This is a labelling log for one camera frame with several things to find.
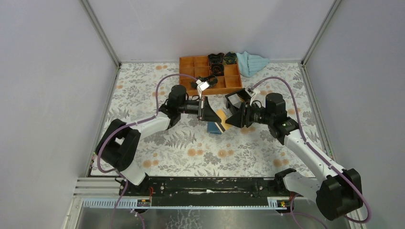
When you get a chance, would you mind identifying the black rolled band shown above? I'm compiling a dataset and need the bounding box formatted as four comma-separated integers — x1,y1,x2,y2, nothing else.
223,52,237,65
207,52,224,65
210,63,224,76

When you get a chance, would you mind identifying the white card in box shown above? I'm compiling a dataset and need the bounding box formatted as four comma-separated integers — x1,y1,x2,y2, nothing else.
228,94,244,109

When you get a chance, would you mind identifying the black card box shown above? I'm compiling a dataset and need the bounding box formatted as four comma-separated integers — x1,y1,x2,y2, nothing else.
225,88,256,115

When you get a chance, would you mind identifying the orange compartment tray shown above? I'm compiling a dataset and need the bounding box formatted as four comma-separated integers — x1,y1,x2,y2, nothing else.
179,52,242,95

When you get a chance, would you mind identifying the black rolled band left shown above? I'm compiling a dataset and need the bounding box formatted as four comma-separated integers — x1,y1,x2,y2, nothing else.
207,52,224,65

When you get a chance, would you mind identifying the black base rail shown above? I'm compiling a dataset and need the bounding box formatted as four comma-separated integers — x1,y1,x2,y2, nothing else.
119,177,293,210

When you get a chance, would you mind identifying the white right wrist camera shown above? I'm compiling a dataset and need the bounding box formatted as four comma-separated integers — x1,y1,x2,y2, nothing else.
246,88,260,105

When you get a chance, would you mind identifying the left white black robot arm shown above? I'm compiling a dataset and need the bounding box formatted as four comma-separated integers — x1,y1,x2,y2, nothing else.
96,85,221,196

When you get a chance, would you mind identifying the gold black credit card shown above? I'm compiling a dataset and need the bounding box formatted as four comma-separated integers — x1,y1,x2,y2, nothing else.
215,109,232,134

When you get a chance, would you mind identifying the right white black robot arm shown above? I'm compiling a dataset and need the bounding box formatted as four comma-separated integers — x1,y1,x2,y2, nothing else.
225,90,363,220

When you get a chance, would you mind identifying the black tangled band pile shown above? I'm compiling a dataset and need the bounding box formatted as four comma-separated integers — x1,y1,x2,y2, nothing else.
190,75,218,89

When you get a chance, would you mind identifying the blue leather card holder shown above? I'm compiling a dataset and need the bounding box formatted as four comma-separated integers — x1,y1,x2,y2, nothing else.
207,122,223,135

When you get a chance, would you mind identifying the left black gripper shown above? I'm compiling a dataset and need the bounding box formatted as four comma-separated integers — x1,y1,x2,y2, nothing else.
177,96,221,122

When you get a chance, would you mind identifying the black rolled band top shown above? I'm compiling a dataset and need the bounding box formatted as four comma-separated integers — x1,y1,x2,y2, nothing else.
223,52,237,65

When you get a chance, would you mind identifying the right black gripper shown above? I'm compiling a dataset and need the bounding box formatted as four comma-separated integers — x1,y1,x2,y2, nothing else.
225,100,274,129

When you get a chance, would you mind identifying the light blue folded cloth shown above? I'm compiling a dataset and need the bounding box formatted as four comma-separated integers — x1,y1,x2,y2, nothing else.
236,52,270,78

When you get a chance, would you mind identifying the black rolled band centre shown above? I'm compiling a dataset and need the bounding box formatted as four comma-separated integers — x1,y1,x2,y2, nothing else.
210,63,224,76

